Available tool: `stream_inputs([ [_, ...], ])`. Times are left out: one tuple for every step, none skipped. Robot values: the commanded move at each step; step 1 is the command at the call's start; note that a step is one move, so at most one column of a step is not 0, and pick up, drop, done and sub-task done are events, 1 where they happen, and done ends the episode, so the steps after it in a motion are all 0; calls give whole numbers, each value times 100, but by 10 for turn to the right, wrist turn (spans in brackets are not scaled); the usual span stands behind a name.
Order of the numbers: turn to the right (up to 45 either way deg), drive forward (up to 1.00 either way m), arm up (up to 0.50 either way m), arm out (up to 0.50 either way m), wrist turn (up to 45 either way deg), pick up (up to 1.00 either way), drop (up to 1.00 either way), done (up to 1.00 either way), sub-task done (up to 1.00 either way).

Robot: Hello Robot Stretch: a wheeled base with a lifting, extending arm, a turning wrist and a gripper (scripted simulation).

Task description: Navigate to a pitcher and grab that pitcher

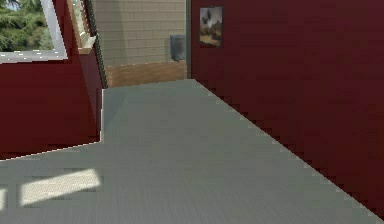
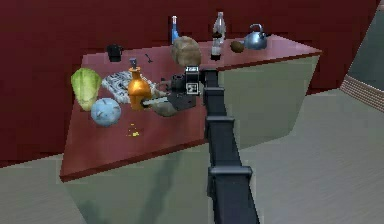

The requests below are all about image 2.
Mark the small dark fork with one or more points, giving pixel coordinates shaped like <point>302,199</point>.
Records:
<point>149,58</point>

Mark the black mug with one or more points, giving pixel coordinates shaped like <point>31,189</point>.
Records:
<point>114,53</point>

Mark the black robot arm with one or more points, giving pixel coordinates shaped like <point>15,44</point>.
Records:
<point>226,150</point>

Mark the brown potato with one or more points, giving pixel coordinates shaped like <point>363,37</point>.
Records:
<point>237,46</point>

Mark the brown bread loaf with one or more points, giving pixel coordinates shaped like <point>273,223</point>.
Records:
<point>186,50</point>

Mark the clear glass bottle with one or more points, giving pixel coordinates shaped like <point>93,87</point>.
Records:
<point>219,24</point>

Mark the orange pitcher with stopper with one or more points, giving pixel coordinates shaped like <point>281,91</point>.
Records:
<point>138,89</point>

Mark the blue grey kettle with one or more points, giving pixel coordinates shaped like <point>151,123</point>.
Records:
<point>255,40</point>

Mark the red topped kitchen counter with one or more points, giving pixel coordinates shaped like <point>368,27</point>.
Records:
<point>276,96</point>

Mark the tan rounded lump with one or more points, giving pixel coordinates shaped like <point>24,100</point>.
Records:
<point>164,111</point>

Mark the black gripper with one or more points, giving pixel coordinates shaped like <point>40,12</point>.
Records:
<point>181,95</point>

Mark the dark pepper mill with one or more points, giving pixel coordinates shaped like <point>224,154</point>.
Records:
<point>216,48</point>

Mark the green lettuce head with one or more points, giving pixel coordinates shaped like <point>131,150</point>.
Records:
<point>86,87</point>

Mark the blue bottle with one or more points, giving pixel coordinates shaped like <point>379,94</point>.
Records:
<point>174,31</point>

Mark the pale blue ball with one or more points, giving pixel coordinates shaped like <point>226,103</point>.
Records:
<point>105,112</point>

